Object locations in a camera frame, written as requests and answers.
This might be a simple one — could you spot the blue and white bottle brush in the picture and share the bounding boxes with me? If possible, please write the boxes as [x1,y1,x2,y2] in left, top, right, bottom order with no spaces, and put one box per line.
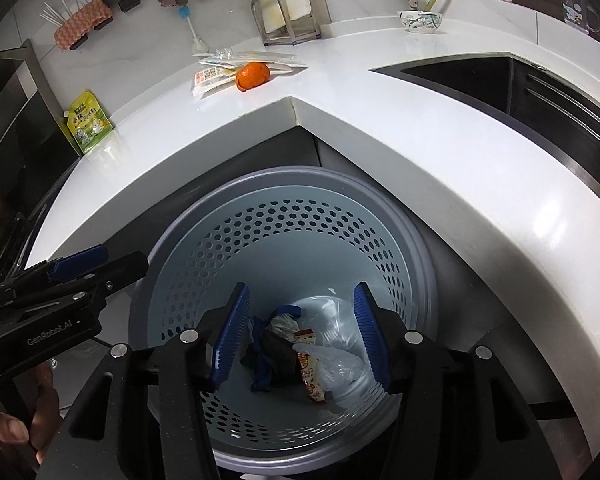
[176,4,208,56]

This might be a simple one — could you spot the black integrated stove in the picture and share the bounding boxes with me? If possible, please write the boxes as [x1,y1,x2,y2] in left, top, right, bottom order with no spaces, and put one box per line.
[0,40,83,281]

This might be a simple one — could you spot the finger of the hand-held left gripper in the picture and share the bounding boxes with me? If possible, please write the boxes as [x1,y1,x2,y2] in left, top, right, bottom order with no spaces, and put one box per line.
[10,251,149,311]
[0,245,107,300]

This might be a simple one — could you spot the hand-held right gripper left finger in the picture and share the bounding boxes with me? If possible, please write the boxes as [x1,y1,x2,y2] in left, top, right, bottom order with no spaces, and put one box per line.
[67,281,252,480]

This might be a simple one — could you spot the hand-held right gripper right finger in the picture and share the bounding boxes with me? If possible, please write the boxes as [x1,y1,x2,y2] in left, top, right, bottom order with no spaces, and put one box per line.
[352,281,538,480]

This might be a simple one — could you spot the red snack packet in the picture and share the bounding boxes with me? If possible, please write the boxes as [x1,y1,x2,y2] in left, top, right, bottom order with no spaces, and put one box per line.
[292,327,328,405]

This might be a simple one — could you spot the white paper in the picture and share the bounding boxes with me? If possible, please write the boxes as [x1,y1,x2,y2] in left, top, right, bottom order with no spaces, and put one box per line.
[265,312,301,336]

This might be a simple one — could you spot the dark grey cloth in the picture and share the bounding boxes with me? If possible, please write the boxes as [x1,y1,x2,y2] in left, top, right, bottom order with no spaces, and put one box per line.
[240,330,301,388]

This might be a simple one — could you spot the metal cutting board rack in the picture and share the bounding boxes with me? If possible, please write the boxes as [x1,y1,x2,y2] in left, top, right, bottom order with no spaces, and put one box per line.
[250,0,322,45]

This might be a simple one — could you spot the yellow seasoning pouch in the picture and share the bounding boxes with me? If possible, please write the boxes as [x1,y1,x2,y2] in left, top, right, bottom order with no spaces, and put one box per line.
[62,90,115,156]

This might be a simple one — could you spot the dark kitchen sink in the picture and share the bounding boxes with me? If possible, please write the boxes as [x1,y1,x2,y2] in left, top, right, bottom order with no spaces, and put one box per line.
[370,52,600,196]

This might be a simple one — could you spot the orange tangerine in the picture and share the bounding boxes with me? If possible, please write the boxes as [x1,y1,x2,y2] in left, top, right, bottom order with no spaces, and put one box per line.
[236,61,271,92]

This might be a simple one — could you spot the patterned ceramic bowl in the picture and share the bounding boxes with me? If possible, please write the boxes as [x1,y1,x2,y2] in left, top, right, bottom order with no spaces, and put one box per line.
[397,9,445,33]

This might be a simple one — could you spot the person's left hand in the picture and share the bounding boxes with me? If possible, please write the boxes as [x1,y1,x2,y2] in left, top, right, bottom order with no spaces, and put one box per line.
[0,360,62,468]

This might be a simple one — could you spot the clear plastic bag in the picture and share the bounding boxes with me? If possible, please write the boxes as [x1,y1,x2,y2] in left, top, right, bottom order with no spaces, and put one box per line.
[292,342,366,386]

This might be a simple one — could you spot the printed glass cup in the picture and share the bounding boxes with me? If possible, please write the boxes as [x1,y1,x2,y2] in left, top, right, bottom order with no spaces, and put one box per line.
[562,0,600,36]

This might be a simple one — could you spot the white packet with red label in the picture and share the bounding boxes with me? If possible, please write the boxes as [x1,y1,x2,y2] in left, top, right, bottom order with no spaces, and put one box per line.
[194,65,236,100]

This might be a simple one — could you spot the orange patterned cloth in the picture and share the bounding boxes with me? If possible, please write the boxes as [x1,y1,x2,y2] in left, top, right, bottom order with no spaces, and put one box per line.
[52,0,115,52]

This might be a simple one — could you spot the small clear packet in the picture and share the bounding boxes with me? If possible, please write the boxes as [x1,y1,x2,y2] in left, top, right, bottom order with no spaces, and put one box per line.
[192,47,236,61]

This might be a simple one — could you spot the grey perforated trash bin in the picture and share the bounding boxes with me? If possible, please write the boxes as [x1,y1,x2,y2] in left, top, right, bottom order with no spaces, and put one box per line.
[128,166,438,473]

